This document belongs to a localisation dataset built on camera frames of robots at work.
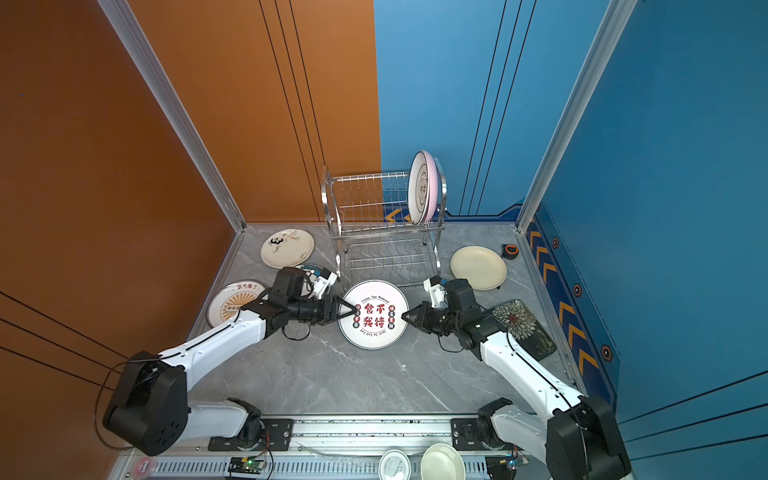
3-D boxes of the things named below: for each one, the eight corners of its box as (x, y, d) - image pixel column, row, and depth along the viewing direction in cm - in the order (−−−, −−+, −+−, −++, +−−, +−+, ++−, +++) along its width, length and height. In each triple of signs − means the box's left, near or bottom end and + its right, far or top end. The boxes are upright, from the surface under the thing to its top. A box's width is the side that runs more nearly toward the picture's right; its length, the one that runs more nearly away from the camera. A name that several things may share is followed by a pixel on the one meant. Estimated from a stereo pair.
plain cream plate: (454, 290, 103) (455, 286, 101) (448, 249, 115) (449, 245, 113) (509, 290, 103) (512, 286, 101) (497, 249, 115) (499, 245, 113)
